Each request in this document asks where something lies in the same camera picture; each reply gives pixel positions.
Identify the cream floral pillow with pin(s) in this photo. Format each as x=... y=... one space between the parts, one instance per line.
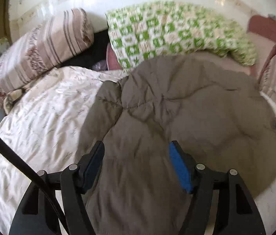
x=12 y=100

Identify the green and white patterned quilt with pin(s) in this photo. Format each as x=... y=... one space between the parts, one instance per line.
x=167 y=29

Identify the purple plastic bag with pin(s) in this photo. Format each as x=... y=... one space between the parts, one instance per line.
x=100 y=66

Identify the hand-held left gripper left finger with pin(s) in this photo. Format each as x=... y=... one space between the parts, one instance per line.
x=95 y=164

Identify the pink striped pillow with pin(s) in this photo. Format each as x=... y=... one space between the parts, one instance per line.
x=42 y=49

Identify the dark cloth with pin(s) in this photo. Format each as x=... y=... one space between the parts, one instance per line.
x=89 y=52

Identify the grey-brown hooded puffer jacket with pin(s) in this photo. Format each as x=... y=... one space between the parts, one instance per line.
x=177 y=107

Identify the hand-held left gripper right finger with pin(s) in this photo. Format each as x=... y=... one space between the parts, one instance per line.
x=180 y=170

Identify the red and pink quilted bedspread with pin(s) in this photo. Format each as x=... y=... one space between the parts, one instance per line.
x=270 y=28

